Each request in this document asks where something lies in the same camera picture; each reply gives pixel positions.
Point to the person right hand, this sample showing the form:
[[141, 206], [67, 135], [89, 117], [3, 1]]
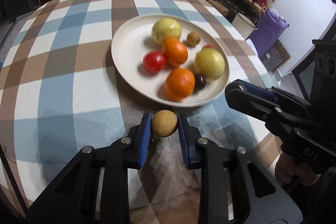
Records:
[[286, 170]]

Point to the yellow guava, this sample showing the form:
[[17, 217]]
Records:
[[209, 63], [165, 28]]

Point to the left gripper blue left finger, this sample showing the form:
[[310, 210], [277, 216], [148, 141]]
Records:
[[143, 139]]

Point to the checkered tablecloth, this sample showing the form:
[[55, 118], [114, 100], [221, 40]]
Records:
[[60, 91]]

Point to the white trash bin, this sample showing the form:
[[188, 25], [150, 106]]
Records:
[[243, 25]]

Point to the black camera box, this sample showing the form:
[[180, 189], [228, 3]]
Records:
[[323, 89]]

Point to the yellow guava near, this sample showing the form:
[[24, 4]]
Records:
[[209, 63]]

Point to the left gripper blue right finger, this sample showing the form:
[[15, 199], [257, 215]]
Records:
[[184, 137]]

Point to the large orange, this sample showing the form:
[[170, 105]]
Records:
[[179, 84]]

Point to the dark plum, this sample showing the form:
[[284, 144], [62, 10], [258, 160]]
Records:
[[200, 82]]

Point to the purple bag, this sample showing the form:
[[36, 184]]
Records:
[[268, 30]]

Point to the brown longan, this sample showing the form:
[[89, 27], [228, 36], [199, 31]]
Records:
[[164, 123], [193, 39]]

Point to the small orange on plate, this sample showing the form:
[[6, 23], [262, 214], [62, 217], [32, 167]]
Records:
[[175, 52]]

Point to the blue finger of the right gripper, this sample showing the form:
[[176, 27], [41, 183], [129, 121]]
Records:
[[247, 103], [255, 90]]

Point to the cream round plate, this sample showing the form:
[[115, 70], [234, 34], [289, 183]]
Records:
[[132, 41]]

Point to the red tomato on plate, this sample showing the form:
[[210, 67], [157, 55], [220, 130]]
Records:
[[154, 62]]

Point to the yellow guava far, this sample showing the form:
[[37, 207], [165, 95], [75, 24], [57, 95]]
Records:
[[165, 28]]

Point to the dotted floor mat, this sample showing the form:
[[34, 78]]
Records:
[[9, 32]]

